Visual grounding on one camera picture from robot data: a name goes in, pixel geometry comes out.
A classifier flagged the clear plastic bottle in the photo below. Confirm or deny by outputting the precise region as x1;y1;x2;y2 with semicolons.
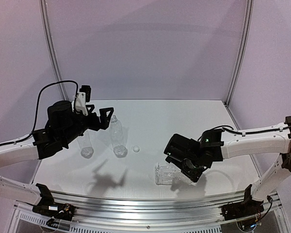
77;133;94;159
154;163;184;185
110;115;128;158

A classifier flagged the white blue bottle cap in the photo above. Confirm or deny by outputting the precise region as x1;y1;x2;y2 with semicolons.
132;146;140;153

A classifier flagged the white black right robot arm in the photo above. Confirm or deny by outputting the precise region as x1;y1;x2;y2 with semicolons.
163;116;291;203

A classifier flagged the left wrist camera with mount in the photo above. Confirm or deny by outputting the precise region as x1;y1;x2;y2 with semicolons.
73;85;91;116

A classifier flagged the black left camera cable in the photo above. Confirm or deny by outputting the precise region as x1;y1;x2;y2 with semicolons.
0;80;80;149

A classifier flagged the black camera cable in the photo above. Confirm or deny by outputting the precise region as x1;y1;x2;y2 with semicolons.
0;80;80;149
197;125;291;141

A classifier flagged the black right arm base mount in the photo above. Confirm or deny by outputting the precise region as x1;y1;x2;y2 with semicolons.
221;184;272;221

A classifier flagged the aluminium front rail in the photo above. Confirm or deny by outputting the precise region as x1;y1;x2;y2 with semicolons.
14;188;282;233

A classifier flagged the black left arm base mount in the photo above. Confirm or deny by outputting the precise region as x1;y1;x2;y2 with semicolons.
32;183;76;228

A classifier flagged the black right camera cable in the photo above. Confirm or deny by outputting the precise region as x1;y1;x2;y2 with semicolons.
197;125;291;141

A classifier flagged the aluminium left corner post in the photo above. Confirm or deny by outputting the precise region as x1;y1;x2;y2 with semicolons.
39;0;71;107

